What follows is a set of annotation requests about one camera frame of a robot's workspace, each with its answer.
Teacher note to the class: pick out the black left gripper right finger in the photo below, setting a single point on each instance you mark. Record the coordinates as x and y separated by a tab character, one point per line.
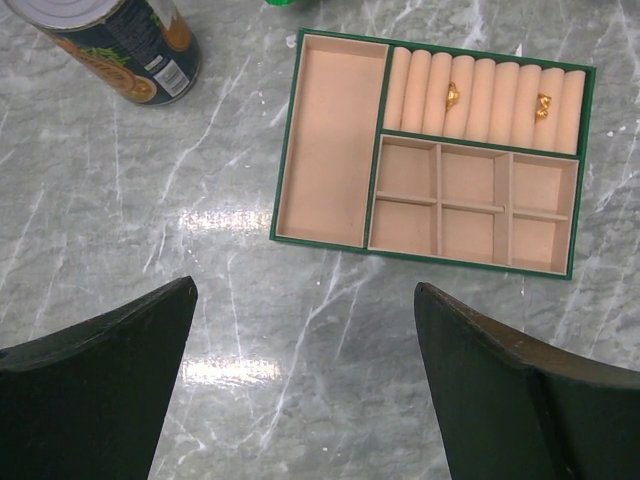
510	406

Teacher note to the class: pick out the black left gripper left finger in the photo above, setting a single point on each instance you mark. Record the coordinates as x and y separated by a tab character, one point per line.
89	401

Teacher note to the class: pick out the green jewelry tray insert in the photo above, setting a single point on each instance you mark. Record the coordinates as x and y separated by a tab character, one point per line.
434	153

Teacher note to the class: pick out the brown food can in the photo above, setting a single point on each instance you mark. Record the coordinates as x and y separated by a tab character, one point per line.
142	49

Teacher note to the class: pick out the green white snack bag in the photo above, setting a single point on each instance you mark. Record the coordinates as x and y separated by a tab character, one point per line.
282	3

